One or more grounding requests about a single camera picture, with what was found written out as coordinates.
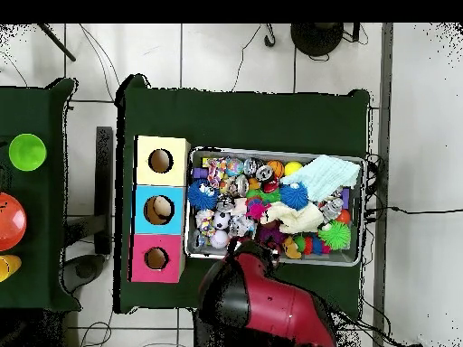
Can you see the green plastic cup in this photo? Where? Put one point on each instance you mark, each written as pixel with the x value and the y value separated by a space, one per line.
pixel 27 151

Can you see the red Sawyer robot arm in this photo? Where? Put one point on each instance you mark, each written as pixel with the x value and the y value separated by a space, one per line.
pixel 275 303

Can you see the wooden box with three holes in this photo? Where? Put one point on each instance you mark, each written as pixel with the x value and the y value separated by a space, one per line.
pixel 159 213

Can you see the shallow silver mesh bin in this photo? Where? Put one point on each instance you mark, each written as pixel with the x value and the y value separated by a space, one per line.
pixel 325 257

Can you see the black and white soccer ball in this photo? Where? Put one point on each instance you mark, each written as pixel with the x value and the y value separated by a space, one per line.
pixel 221 219

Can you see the blue spiky ball with eyes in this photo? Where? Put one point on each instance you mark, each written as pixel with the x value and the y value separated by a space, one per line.
pixel 200 197

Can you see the white baseball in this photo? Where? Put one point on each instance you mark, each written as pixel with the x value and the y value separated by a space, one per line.
pixel 219 239

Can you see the orange toy basketball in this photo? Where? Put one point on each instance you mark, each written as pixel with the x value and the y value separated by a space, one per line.
pixel 276 168

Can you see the yellow ball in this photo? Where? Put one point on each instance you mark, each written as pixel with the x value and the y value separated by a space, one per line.
pixel 293 168

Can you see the cream waffle cloth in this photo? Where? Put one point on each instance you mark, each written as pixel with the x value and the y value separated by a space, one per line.
pixel 296 217

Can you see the dark green tablecloth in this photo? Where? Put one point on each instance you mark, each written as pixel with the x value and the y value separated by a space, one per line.
pixel 235 119
pixel 32 108

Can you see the light blue waffle cloth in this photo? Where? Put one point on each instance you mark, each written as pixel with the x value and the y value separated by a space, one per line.
pixel 322 175

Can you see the green spiky ball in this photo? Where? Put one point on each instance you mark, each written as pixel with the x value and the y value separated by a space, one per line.
pixel 334 235

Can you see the black upright panel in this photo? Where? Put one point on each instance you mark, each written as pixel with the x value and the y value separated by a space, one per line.
pixel 104 180

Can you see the black round stand base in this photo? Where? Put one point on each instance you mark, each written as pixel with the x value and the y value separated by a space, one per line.
pixel 316 38

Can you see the orange plastic bowl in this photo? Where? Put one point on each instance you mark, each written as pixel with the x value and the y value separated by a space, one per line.
pixel 12 222

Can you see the black rod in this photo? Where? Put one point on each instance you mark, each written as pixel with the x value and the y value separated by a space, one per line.
pixel 58 43

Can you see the yellow plastic toy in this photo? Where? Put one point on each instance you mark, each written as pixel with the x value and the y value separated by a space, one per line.
pixel 9 266

